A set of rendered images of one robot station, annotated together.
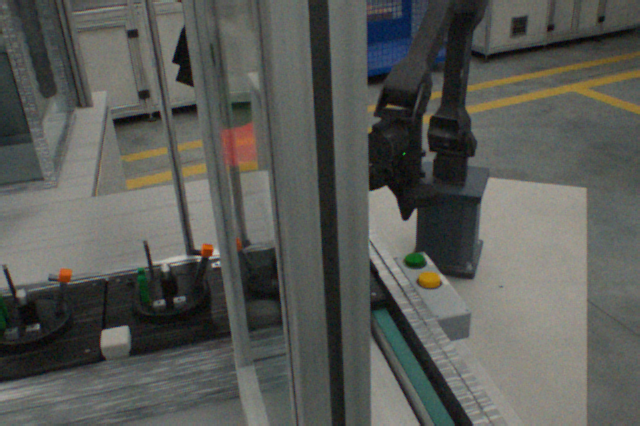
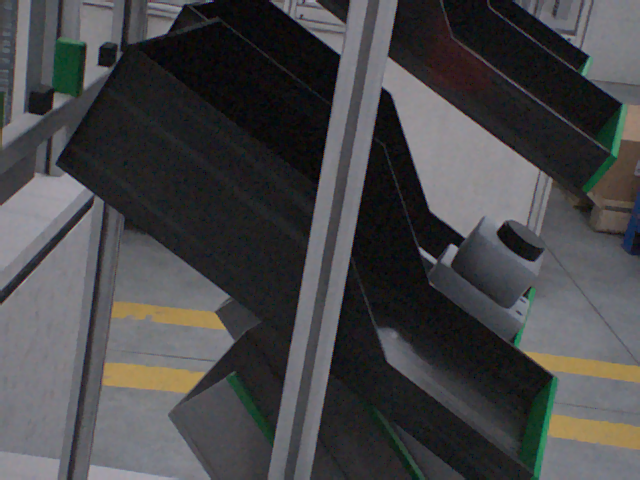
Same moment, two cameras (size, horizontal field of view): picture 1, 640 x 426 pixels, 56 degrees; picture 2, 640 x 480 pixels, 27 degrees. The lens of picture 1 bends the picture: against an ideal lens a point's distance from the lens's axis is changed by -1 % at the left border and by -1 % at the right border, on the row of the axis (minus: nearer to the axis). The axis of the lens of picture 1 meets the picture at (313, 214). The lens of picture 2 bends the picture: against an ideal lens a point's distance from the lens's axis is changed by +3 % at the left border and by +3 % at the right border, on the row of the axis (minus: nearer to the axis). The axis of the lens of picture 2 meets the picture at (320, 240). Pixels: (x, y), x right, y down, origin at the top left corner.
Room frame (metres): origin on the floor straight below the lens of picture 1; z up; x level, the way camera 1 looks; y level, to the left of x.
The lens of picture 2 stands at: (0.61, -0.03, 1.49)
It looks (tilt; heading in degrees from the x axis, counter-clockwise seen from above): 18 degrees down; 14
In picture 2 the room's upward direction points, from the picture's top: 10 degrees clockwise
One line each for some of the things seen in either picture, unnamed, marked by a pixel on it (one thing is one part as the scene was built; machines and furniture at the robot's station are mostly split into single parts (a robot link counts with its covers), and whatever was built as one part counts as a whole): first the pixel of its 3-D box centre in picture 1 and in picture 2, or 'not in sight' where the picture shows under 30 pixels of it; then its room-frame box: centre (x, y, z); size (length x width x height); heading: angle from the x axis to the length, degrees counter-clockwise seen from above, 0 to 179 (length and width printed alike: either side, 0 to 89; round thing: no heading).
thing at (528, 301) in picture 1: (424, 259); not in sight; (1.19, -0.25, 0.84); 0.90 x 0.70 x 0.03; 157
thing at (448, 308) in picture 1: (428, 294); not in sight; (0.94, -0.21, 0.93); 0.21 x 0.07 x 0.06; 13
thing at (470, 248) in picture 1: (448, 218); not in sight; (1.17, -0.30, 0.96); 0.15 x 0.15 x 0.20; 67
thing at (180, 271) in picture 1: (168, 281); not in sight; (0.92, 0.27, 1.01); 0.24 x 0.24 x 0.13; 13
